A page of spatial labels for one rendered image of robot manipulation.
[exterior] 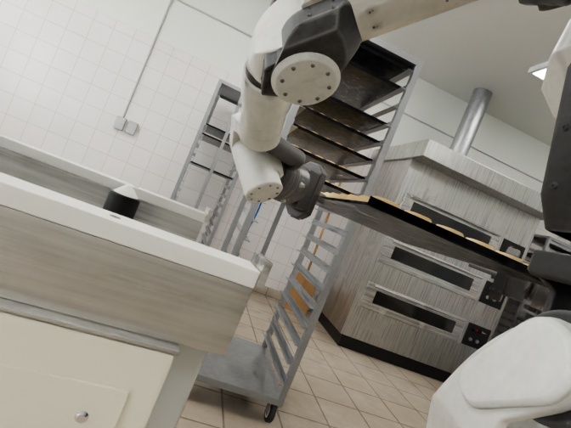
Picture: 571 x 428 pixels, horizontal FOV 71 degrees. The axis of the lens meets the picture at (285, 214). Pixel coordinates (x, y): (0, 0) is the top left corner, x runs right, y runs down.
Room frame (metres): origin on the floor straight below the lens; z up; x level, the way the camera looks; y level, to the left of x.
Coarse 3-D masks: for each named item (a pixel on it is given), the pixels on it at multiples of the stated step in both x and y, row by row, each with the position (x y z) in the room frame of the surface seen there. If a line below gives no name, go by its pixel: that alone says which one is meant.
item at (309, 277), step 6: (294, 264) 2.42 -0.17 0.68; (300, 264) 2.33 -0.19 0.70; (300, 270) 2.26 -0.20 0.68; (306, 270) 2.18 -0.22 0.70; (306, 276) 2.11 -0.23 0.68; (312, 276) 2.05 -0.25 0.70; (312, 282) 1.98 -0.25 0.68; (318, 282) 1.93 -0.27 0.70; (318, 288) 1.87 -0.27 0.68; (324, 288) 1.83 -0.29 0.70
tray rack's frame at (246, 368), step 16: (384, 48) 1.80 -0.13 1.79; (416, 64) 1.83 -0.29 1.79; (240, 208) 2.35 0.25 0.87; (272, 224) 2.41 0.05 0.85; (224, 240) 2.34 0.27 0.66; (288, 288) 2.43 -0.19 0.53; (208, 352) 2.02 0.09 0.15; (240, 352) 2.20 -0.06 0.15; (256, 352) 2.29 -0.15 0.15; (208, 368) 1.86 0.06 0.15; (224, 368) 1.93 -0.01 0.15; (240, 368) 2.00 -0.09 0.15; (256, 368) 2.08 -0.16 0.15; (272, 368) 2.16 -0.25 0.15; (208, 384) 1.77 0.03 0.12; (224, 384) 1.78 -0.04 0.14; (240, 384) 1.83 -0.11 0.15; (256, 384) 1.89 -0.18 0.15; (272, 384) 1.97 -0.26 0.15; (272, 400) 1.83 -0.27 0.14
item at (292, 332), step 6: (276, 306) 2.41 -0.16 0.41; (282, 306) 2.35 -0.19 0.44; (282, 312) 2.30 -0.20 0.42; (282, 318) 2.18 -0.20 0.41; (288, 318) 2.15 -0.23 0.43; (288, 324) 2.11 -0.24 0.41; (288, 330) 2.00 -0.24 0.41; (294, 330) 1.98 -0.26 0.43; (294, 336) 1.95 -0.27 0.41; (294, 342) 1.85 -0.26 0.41; (300, 342) 1.84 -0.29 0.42
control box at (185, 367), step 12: (180, 348) 0.29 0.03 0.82; (192, 348) 0.30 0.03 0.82; (180, 360) 0.29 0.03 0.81; (192, 360) 0.30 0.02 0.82; (168, 372) 0.29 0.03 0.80; (180, 372) 0.30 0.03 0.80; (192, 372) 0.30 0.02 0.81; (168, 384) 0.29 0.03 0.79; (180, 384) 0.30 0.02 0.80; (192, 384) 0.30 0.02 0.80; (168, 396) 0.29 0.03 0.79; (180, 396) 0.30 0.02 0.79; (156, 408) 0.29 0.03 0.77; (168, 408) 0.30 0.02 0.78; (180, 408) 0.30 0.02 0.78; (156, 420) 0.29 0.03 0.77; (168, 420) 0.30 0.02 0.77
